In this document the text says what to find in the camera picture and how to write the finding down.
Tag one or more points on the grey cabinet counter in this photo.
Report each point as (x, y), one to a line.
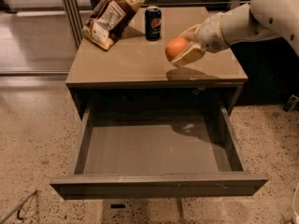
(134, 62)

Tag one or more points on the metal window frame post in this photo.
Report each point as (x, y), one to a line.
(74, 19)

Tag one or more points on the dark object on floor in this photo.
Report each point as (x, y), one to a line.
(291, 104)

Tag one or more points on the brown chip bag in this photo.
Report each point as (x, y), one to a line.
(108, 21)

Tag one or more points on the metal rod on floor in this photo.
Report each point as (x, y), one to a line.
(18, 207)

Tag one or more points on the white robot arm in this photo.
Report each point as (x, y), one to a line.
(258, 20)

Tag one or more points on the blue Pepsi soda can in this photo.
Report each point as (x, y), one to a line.
(153, 22)

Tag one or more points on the open grey top drawer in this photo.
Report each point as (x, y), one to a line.
(168, 154)

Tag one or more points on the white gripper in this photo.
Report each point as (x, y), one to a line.
(209, 34)

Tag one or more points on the orange fruit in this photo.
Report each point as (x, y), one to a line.
(175, 47)

